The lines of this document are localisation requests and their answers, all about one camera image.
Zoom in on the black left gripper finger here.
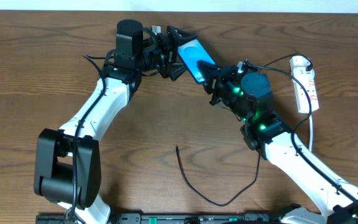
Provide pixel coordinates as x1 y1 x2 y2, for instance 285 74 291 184
169 63 187 81
167 26 198 47

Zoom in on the blue Galaxy smartphone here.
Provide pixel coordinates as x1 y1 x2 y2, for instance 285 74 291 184
178 39 215 84

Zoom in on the black charger cable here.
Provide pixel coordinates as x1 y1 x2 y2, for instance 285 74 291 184
175 52 314 207

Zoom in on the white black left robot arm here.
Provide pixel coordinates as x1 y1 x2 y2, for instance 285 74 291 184
34 19 196 223

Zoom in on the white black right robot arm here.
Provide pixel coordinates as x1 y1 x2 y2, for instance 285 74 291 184
197 60 358 223

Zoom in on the white power strip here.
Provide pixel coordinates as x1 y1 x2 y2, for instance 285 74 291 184
290 55 319 114

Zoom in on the white power strip cord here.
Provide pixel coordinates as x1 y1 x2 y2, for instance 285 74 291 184
308 112 314 153

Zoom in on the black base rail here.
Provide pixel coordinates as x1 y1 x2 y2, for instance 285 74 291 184
35 212 282 224

